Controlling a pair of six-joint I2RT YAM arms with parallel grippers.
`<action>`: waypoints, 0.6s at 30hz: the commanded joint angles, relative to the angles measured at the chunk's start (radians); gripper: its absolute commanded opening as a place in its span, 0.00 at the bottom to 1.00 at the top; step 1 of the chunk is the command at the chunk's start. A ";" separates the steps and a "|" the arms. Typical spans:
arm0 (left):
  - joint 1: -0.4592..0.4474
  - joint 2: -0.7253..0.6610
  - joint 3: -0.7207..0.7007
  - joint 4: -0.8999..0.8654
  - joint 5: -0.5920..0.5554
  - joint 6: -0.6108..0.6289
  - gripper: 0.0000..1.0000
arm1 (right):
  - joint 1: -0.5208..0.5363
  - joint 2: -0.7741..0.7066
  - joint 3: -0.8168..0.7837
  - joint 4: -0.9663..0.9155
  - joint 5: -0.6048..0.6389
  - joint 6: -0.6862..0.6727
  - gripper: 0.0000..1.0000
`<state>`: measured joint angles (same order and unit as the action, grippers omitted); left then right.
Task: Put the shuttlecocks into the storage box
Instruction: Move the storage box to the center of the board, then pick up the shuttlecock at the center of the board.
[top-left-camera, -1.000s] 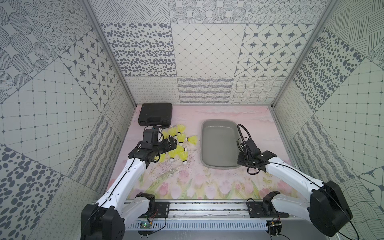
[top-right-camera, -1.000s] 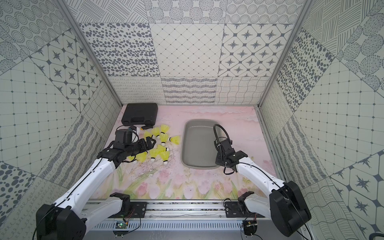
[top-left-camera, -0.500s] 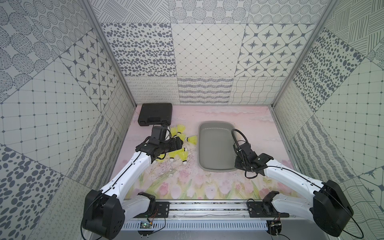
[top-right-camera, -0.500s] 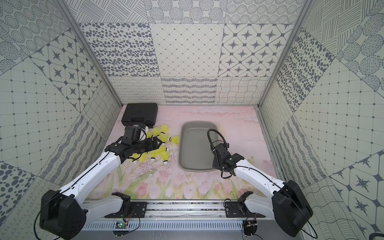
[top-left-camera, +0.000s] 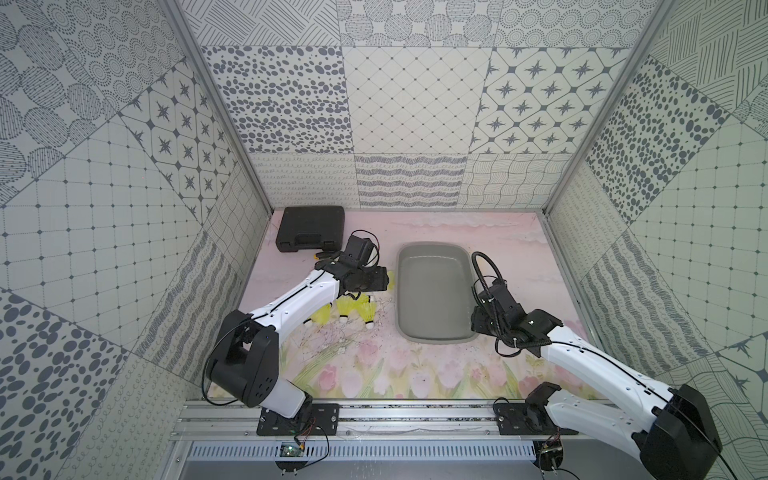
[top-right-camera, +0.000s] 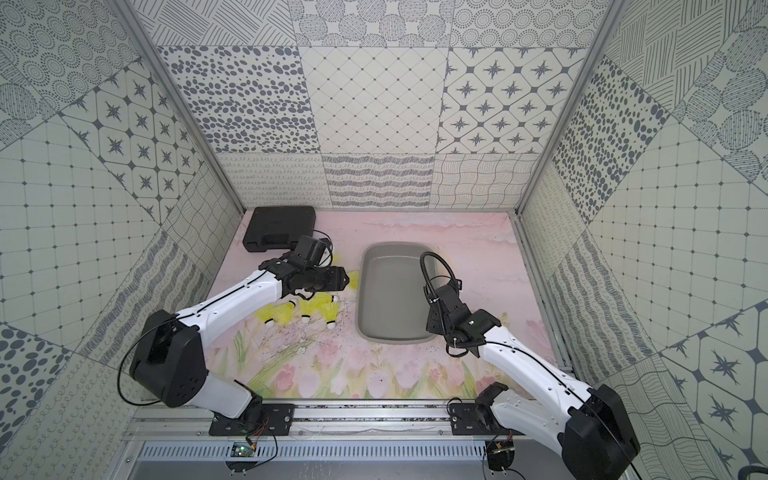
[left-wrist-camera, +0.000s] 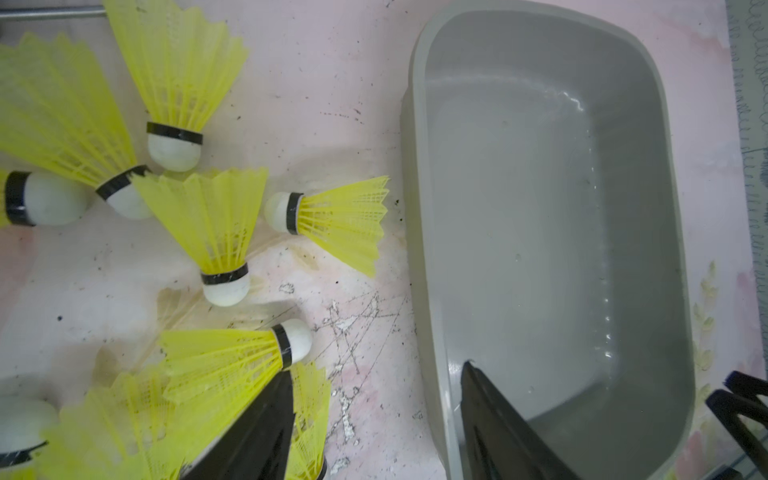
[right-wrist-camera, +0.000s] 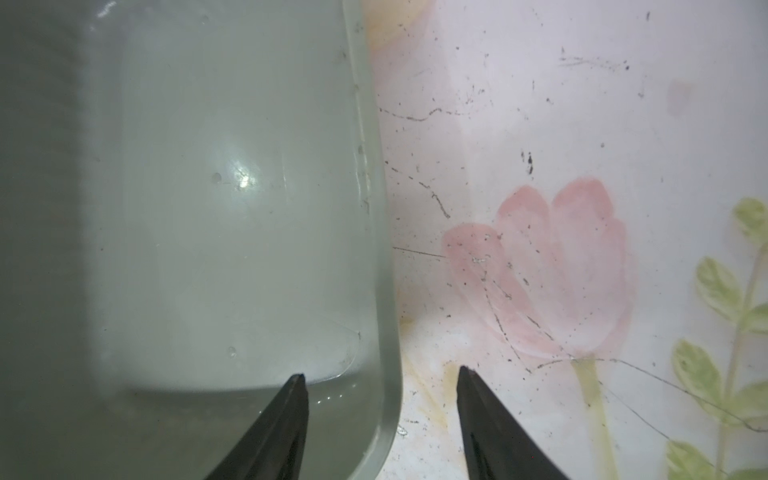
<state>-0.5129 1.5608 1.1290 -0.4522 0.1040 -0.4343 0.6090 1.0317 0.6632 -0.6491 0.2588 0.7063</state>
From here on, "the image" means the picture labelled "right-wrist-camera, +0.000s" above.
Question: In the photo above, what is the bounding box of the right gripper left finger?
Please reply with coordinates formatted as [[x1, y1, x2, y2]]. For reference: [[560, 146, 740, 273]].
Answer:
[[206, 374, 309, 480]]

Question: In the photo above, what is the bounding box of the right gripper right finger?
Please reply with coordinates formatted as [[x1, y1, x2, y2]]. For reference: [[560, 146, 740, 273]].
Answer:
[[457, 365, 566, 480]]

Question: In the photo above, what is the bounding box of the grey plastic storage box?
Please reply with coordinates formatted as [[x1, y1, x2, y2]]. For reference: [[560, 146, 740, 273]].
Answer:
[[1, 1, 402, 479]]

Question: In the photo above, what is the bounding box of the pink floral table mat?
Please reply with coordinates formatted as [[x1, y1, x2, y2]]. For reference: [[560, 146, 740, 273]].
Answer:
[[363, 1, 767, 479]]

